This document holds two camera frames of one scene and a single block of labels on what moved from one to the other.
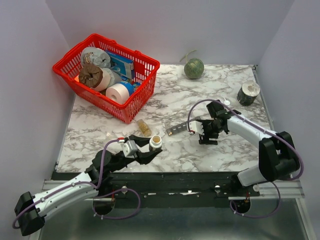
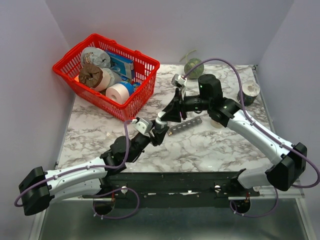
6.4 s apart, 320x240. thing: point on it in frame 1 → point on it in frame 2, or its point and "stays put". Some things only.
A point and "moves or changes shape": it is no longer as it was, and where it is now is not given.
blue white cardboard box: x=123 y=66 stays put
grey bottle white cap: x=155 y=143 moves or changes shape
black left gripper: x=144 y=158 → x=158 y=137
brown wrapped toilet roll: x=93 y=76 stays put
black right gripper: x=204 y=139 → x=173 y=109
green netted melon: x=194 y=68 stays put
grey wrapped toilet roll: x=93 y=55 stays put
